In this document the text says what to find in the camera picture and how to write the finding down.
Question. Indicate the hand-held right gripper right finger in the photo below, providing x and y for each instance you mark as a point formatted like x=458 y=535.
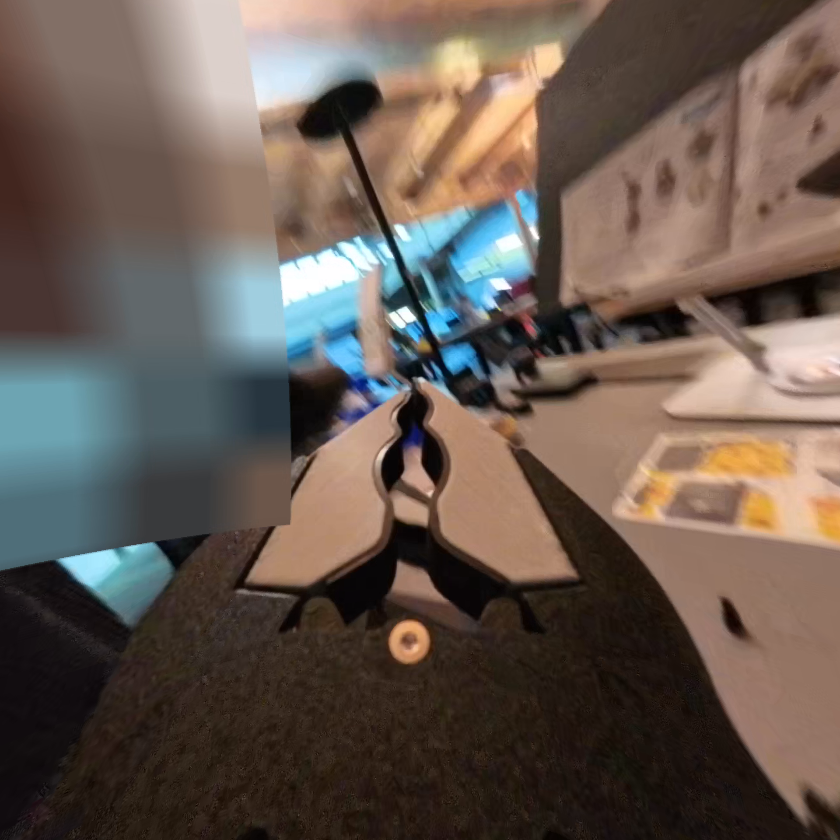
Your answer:
x=499 y=512

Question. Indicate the white instruction booklet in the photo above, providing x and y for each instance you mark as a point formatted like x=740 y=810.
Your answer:
x=656 y=197

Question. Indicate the white booklet stand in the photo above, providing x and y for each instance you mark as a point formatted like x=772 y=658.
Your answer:
x=722 y=394

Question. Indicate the black pole with round disc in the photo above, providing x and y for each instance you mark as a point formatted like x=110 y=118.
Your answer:
x=341 y=105

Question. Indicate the grey backing board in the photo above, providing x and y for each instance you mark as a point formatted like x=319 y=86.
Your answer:
x=623 y=52

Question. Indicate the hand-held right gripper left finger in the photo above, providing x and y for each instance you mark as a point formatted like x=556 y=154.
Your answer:
x=328 y=512

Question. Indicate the yellow grey sticker sheet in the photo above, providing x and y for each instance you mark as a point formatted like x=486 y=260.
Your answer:
x=709 y=499

